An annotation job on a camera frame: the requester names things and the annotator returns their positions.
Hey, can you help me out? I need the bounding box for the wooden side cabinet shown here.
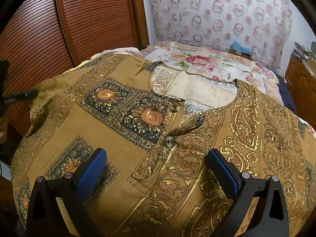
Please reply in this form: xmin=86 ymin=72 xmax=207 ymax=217
xmin=285 ymin=55 xmax=316 ymax=128

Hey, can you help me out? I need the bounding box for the floral bed blanket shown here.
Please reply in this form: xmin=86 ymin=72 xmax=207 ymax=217
xmin=140 ymin=41 xmax=296 ymax=114

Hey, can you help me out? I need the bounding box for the stack of folded fabrics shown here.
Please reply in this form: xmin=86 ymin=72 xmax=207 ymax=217
xmin=292 ymin=41 xmax=315 ymax=61

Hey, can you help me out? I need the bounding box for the brown louvered wardrobe door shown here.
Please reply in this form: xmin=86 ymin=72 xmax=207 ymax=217
xmin=0 ymin=0 xmax=150 ymax=136

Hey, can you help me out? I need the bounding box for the brown patterned shirt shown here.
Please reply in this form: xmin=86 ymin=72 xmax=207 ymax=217
xmin=12 ymin=55 xmax=315 ymax=236

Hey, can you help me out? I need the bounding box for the pink circle patterned curtain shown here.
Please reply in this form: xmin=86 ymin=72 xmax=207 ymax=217
xmin=150 ymin=0 xmax=292 ymax=72

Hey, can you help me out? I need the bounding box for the cardboard box with blue cloth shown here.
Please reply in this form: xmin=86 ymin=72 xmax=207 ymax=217
xmin=229 ymin=40 xmax=252 ymax=60

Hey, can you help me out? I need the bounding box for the pink pillow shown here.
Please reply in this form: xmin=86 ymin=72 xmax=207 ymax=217
xmin=89 ymin=47 xmax=142 ymax=62

